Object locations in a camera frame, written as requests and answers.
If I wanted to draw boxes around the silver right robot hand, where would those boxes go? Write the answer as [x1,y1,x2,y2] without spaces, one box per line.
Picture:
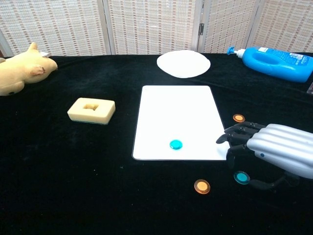
[216,121,313,191]

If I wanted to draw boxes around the cyan disc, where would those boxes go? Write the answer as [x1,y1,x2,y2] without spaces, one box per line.
[169,139,183,150]
[233,171,251,186]

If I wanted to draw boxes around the white rectangular board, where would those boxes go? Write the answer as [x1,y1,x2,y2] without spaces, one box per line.
[132,85,232,162]

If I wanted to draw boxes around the blue pump detergent bottle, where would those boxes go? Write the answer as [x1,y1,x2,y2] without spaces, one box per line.
[226,46,313,83]

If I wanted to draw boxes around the woven folding screen panel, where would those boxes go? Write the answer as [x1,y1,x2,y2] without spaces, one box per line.
[102,0,203,56]
[246,0,313,53]
[0,0,111,57]
[195,0,260,54]

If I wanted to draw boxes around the white round plate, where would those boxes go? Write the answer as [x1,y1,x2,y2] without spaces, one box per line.
[156,49,211,79]

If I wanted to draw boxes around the yellow sponge block with hole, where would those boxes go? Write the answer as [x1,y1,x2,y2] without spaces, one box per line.
[67,97,116,125]

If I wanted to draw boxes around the black velvet tablecloth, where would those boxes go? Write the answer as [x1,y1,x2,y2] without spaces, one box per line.
[0,52,313,235]

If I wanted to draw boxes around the yellow plush animal toy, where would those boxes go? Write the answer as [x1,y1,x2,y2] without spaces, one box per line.
[0,42,59,96]

